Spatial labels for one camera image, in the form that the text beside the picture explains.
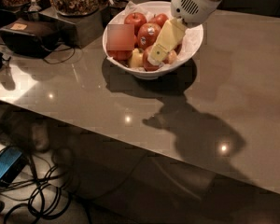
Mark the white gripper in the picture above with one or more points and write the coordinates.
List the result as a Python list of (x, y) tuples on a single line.
[(190, 4)]

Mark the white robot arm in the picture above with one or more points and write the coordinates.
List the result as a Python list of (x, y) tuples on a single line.
[(185, 14)]

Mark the red apple center with sticker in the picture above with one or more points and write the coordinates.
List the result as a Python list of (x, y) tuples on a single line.
[(148, 34)]

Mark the pale red apple front right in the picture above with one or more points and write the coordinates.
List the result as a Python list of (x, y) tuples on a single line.
[(171, 57)]

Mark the white bowl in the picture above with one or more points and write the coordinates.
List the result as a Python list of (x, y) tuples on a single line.
[(152, 73)]

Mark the yellow green apple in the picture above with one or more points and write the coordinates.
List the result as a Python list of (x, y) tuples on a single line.
[(136, 60)]

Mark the dark container with scoop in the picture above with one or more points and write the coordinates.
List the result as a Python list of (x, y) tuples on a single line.
[(109, 8)]

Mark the metal scoop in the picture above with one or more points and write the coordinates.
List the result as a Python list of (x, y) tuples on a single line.
[(34, 6)]

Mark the black VR headset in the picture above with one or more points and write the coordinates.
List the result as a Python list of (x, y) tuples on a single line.
[(30, 38)]

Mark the blue electronic box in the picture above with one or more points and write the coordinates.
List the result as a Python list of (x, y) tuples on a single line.
[(11, 164)]

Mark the dark square pedestal block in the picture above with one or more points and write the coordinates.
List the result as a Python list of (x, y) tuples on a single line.
[(76, 31)]

